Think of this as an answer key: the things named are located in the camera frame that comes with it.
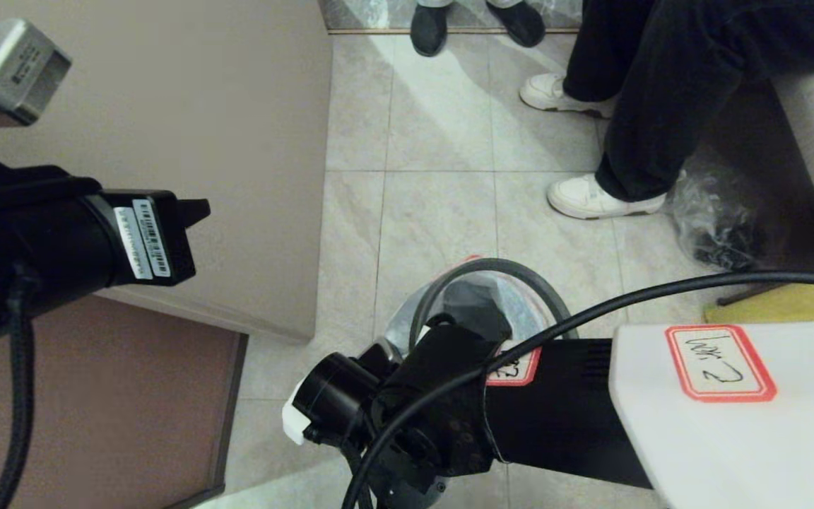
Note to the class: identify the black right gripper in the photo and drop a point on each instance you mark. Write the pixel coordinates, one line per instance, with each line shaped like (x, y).
(407, 481)

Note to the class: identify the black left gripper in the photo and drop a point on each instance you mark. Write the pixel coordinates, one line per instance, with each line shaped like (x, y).
(149, 237)

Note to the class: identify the clear plastic bag dark contents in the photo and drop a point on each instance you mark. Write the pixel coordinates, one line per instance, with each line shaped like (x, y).
(714, 219)

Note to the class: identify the yellow bag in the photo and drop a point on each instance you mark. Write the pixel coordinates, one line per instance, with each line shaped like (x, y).
(803, 307)

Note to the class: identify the dark slip-on shoe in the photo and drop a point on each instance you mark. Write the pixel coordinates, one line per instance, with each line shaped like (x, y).
(429, 28)
(520, 21)

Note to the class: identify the white sneaker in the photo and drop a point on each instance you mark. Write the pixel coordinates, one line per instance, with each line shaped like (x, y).
(548, 93)
(587, 199)

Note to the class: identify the person's leg in black trousers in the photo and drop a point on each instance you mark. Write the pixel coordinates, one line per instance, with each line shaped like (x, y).
(598, 49)
(661, 106)

